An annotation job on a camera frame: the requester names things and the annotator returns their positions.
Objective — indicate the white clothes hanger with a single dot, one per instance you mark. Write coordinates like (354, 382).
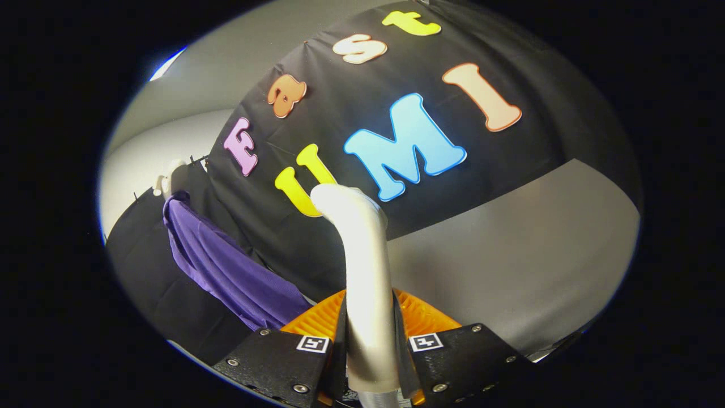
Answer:
(173, 178)

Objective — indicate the long ceiling strip light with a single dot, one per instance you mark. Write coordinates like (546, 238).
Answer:
(167, 63)

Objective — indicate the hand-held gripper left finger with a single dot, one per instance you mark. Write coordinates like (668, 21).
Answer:
(277, 362)

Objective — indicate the white garment steamer head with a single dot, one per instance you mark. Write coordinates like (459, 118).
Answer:
(368, 283)

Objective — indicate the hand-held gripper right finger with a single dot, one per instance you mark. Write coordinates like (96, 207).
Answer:
(470, 362)

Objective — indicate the purple jacket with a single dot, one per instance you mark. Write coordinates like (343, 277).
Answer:
(226, 266)

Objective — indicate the grey cabinet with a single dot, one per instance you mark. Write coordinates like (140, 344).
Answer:
(510, 272)

